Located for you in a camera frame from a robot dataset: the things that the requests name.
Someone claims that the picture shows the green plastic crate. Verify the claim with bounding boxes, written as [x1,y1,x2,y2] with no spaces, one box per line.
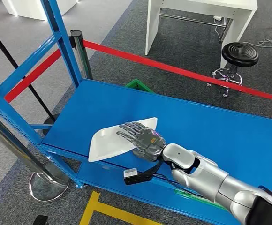
[125,79,154,93]
[173,189,226,210]

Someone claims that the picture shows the black round stool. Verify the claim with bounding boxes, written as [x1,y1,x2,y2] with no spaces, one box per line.
[206,42,260,98]

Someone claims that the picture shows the white curved plastic part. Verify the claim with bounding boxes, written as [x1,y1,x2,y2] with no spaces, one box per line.
[88,117,158,163]

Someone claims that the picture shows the white floor cable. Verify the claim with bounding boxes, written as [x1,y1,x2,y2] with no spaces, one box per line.
[242,37,272,49]

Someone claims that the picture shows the blue metal shelf rack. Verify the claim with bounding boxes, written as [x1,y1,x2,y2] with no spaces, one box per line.
[0,0,272,225]

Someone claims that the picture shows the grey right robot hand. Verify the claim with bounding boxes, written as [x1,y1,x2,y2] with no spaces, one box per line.
[116,121,166,162]

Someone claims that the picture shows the red barrier belt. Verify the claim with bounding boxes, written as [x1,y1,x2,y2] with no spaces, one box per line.
[0,48,62,116]
[82,39,272,104]

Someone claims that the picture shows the white desk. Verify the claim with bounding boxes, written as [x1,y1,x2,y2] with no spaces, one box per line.
[145,0,258,69]

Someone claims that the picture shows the white cabinet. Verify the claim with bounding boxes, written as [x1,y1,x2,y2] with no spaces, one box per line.
[1,0,78,21]

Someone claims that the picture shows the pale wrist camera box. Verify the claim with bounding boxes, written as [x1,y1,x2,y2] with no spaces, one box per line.
[123,168,138,179]

